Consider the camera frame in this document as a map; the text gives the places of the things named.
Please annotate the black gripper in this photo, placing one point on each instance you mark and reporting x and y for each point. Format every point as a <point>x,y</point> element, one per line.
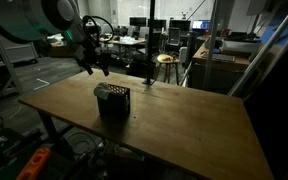
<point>92,55</point>

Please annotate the black mesh basket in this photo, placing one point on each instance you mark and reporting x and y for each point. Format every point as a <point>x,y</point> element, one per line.
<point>115,103</point>

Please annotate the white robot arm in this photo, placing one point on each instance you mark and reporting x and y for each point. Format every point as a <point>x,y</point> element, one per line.
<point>27,16</point>

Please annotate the light wooden desk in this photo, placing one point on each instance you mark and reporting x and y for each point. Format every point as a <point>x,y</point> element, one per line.
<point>130,42</point>

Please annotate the black vertical pole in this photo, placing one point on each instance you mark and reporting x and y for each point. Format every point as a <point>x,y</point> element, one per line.
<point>151,40</point>

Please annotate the black computer monitor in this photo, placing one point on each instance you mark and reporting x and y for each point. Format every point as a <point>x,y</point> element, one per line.
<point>180,24</point>
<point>138,22</point>
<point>161,24</point>

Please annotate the black office chair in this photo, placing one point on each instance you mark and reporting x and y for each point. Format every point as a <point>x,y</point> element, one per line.
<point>160,41</point>

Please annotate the round wooden stool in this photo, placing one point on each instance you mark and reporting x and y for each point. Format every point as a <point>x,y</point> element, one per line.
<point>167,60</point>

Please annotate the black table leg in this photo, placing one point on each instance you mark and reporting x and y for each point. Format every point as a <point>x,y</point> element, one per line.
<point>49,126</point>

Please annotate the grey cabinet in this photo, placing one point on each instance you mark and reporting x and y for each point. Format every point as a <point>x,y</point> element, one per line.
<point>20,53</point>

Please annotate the grey mesh office chair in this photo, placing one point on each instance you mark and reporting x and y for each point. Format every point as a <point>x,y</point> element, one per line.
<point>174,36</point>

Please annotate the white computer case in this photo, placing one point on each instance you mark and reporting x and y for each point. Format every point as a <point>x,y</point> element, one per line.
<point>183,53</point>

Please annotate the small drone model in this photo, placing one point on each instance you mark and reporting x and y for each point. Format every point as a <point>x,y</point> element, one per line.
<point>184,15</point>

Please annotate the black equipment case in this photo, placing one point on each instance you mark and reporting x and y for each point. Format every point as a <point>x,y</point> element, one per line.
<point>14,140</point>

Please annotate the monitor with blue screen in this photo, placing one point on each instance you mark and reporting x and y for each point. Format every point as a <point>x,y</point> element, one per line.
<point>201,24</point>

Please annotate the wooden workbench with drawers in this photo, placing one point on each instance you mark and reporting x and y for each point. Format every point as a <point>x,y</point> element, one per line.
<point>217,78</point>

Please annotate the small blue object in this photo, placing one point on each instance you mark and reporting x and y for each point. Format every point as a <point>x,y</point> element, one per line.
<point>216,51</point>

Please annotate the white keyboard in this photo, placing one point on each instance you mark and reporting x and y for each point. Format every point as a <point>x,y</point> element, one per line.
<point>219,57</point>

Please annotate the dark green case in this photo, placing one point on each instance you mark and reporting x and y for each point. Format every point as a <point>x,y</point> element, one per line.
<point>4,170</point>

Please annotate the silver metal tripod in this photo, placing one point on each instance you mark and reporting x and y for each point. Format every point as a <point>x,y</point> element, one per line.
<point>265,50</point>

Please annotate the blue panel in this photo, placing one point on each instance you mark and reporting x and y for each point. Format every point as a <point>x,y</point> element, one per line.
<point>269,33</point>

